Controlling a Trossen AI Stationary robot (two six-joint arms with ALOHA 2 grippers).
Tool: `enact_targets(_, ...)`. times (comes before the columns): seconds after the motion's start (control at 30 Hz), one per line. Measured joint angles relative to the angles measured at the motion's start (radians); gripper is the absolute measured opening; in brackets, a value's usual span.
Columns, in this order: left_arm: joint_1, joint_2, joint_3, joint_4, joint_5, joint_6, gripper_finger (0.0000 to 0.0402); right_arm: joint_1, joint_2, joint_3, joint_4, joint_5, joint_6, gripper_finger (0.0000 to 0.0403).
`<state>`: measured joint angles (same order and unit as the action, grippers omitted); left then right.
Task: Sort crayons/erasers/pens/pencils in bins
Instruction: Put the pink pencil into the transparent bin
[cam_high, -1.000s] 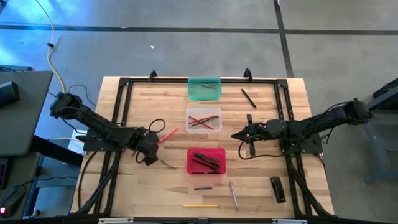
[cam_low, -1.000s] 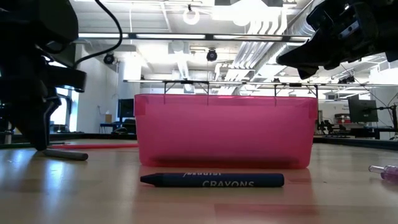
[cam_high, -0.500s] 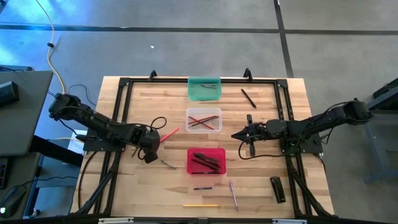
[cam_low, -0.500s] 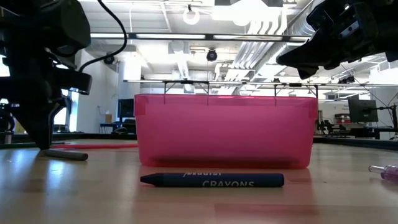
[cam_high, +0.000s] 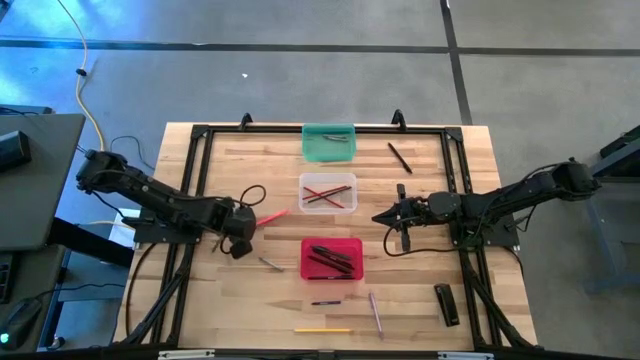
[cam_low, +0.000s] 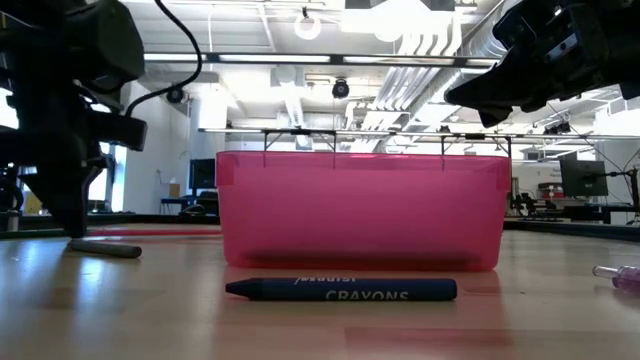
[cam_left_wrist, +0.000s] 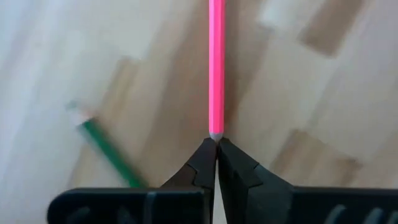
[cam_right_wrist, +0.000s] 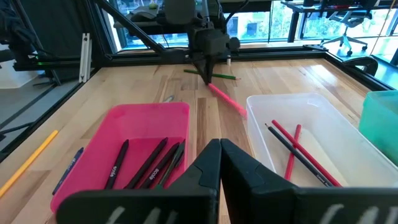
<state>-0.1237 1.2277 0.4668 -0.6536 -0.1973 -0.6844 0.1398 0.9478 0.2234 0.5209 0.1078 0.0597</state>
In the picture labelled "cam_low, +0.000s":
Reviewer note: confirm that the pinkish purple pen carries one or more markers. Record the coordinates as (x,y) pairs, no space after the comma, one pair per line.
(625,277)

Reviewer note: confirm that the long ceiling light strip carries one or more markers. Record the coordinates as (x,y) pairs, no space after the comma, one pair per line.
(275,58)

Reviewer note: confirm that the black computer monitor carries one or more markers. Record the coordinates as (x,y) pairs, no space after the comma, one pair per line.
(201,174)

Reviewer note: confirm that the black ceiling dome camera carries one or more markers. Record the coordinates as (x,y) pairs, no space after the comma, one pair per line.
(175,95)
(340,89)

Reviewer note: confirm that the pink pencil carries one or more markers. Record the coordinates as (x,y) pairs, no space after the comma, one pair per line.
(160,232)

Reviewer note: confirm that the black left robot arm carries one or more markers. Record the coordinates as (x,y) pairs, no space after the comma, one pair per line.
(100,45)

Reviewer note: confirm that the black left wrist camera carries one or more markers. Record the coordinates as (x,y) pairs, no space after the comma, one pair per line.
(120,131)

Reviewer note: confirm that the black monitor on arm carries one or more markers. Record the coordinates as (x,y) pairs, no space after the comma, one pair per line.
(582,177)

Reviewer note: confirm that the dark blue crayon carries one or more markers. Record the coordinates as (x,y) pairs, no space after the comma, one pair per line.
(350,290)

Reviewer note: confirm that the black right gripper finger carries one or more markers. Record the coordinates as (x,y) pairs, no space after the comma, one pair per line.
(495,116)
(495,92)

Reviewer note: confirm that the pink-red plastic bin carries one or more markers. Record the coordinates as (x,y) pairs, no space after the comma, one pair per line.
(360,210)

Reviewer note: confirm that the black overhead rig bar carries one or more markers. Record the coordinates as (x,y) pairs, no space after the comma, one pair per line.
(300,132)

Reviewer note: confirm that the grey crayon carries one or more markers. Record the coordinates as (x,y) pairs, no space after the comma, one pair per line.
(115,249)

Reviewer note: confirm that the white ceiling ducts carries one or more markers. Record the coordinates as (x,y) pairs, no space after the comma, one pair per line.
(420,45)

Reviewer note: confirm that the green pencil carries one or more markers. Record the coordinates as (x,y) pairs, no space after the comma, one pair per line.
(30,233)

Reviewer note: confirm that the black aluminium table frame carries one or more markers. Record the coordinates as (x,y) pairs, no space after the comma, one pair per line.
(165,219)

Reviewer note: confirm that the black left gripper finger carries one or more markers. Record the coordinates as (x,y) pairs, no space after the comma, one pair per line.
(70,205)

